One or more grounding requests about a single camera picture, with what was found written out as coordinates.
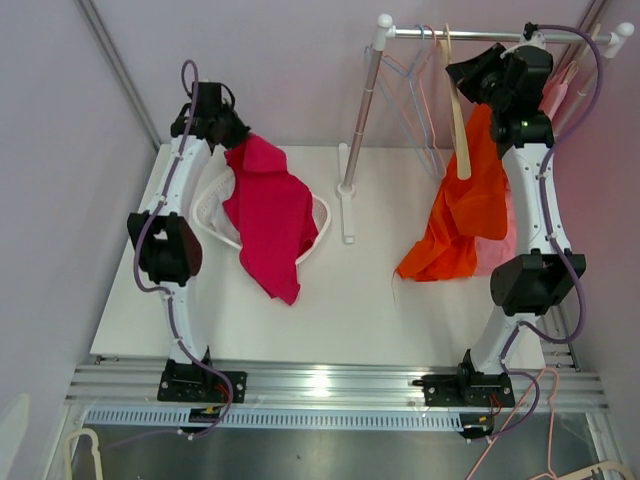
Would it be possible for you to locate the magenta t shirt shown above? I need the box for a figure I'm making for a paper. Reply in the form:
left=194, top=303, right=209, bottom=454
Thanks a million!
left=223, top=134, right=318, bottom=306

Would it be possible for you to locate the beige hanger bottom right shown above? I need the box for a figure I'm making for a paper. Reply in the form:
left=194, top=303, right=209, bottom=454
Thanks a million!
left=536, top=460, right=635, bottom=480

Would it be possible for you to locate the metal clothes rack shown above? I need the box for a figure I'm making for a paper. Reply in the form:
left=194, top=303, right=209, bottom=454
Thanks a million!
left=337, top=14, right=635, bottom=245

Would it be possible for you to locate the pink t shirt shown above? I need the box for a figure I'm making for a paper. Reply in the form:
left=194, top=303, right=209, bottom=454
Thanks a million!
left=474, top=191, right=517, bottom=276

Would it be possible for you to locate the white t shirt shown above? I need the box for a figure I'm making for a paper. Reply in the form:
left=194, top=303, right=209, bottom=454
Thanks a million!
left=198, top=171, right=240, bottom=249

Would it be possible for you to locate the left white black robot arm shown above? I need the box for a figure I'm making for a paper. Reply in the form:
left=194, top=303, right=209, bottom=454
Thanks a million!
left=127, top=81, right=250, bottom=401

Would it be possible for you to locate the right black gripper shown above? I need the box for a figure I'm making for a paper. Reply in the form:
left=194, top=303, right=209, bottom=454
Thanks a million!
left=447, top=44, right=511, bottom=112

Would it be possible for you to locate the blue wire hanger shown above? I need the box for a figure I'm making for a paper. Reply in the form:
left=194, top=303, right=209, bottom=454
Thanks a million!
left=364, top=24, right=444, bottom=179

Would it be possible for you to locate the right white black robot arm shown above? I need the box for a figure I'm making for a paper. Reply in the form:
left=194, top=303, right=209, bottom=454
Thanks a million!
left=445, top=40, right=586, bottom=405

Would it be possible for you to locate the beige wooden hanger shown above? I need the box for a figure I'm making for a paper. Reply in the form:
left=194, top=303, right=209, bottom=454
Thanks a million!
left=438, top=23, right=472, bottom=181

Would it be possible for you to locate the orange t shirt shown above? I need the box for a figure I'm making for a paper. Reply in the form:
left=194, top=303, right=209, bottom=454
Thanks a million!
left=396, top=105, right=510, bottom=282

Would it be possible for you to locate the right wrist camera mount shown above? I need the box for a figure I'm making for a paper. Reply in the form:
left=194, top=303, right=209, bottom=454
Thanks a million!
left=500, top=22, right=546, bottom=58

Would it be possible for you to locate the pink wire hanger on rack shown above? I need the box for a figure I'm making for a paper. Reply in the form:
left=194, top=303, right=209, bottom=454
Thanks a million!
left=382, top=24, right=446, bottom=176

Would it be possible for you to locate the white cable duct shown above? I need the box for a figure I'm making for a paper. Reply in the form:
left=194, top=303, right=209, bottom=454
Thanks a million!
left=85, top=407, right=463, bottom=432

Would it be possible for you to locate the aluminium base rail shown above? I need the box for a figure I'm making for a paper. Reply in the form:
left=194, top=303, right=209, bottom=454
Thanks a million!
left=64, top=354, right=611, bottom=416

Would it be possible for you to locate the pink hanger on floor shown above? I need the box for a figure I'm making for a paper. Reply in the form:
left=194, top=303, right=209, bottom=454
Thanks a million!
left=464, top=367, right=561, bottom=480

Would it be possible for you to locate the beige hanger bottom left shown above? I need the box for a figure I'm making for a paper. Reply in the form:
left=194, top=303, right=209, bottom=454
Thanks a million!
left=62, top=427, right=106, bottom=480

